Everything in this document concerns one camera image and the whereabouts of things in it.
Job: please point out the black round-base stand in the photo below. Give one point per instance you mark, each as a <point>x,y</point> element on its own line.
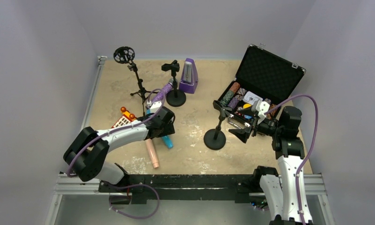
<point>215,139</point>
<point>175,97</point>

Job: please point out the black round-base stand front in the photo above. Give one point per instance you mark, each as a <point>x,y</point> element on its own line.
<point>215,139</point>

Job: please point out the blue microphone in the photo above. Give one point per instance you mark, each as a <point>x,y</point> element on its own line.
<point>167,141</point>

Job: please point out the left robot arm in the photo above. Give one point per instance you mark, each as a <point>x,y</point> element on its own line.
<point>87,153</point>

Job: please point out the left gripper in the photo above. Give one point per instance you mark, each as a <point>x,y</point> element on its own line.
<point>167,124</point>

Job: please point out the red yellow toy truck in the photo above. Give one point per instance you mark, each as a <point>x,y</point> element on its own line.
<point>126,118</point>

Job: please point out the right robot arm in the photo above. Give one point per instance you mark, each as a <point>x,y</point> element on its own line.
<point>284,189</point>

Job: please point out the purple glitter microphone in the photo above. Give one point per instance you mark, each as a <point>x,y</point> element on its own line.
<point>159,96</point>

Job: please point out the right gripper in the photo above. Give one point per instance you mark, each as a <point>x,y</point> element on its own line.
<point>253,124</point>

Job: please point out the pink microphone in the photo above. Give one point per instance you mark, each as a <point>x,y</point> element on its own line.
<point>152,153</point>

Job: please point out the black poker chip case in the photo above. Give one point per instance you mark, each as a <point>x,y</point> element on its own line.
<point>266,75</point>

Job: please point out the black aluminium base frame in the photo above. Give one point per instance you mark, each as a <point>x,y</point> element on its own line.
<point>240,188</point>

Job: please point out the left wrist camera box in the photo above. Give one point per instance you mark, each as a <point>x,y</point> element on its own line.
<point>154,107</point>

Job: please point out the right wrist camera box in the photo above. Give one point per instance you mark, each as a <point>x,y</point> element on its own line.
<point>260,108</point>

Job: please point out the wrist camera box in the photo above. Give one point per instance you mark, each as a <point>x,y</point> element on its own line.
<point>260,108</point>
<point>154,107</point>

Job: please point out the purple metronome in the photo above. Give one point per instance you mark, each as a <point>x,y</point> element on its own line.
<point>189,79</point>

